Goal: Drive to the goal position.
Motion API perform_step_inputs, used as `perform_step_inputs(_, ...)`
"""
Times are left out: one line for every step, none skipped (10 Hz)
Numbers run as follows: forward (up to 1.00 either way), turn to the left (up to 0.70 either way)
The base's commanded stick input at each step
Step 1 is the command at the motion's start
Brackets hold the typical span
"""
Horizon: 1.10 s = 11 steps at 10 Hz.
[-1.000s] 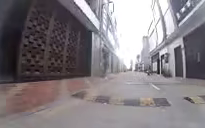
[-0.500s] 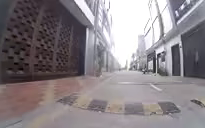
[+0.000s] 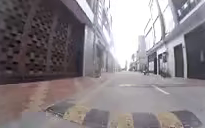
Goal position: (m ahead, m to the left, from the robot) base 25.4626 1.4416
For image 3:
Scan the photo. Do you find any row of buildings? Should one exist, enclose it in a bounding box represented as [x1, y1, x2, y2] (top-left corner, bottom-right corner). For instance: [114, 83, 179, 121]
[84, 0, 123, 76]
[128, 0, 205, 82]

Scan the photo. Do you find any grey asphalt road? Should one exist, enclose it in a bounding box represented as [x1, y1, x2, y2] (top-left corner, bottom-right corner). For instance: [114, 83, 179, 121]
[46, 70, 205, 128]

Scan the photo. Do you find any black and yellow speed bump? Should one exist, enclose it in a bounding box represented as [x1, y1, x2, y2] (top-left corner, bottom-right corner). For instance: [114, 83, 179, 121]
[45, 99, 205, 128]

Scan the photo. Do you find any white painted line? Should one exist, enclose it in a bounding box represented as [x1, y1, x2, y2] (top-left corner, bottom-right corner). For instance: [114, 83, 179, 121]
[118, 83, 172, 96]

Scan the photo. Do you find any grey pavement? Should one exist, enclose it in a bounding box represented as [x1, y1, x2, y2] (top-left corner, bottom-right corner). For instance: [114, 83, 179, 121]
[149, 73, 205, 88]

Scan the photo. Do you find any reddish brick pavement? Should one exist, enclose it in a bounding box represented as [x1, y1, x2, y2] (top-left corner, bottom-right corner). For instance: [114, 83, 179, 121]
[0, 72, 114, 128]

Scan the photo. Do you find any building with brick lattice wall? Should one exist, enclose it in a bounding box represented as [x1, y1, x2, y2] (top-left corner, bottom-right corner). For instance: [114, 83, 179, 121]
[0, 0, 96, 87]

